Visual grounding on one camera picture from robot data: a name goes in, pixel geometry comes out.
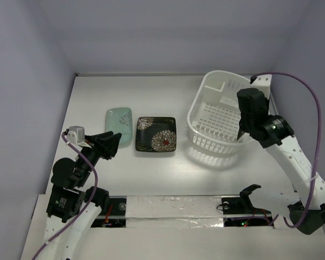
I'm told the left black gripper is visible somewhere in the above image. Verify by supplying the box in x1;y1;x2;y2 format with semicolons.
76;129;122;185

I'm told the light green speckled plate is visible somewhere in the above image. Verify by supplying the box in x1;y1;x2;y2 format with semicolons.
105;107;133;147

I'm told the black floral plate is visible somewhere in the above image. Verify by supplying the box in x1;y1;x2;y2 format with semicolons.
135;116;177;153

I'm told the black plain plate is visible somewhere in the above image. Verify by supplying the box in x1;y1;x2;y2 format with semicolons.
237;120;245;141

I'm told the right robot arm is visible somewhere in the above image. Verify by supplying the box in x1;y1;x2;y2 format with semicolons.
237;88;325;235

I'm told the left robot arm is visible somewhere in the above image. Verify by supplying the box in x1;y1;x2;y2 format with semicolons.
34;126;122;259

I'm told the white plastic dish rack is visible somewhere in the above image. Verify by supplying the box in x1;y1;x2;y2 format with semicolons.
187;70;254;156

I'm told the foil covered front board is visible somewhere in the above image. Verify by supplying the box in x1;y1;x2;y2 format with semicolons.
22;195;325;259

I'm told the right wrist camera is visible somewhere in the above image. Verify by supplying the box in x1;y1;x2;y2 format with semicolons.
250;74;272;99

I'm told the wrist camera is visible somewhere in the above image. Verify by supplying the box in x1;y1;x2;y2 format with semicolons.
250;74;272;99
67;126;85;145

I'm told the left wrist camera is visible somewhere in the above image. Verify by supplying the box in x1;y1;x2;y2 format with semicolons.
67;126;85;145

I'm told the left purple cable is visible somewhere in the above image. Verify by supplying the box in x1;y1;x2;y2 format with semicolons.
31;131;100;260

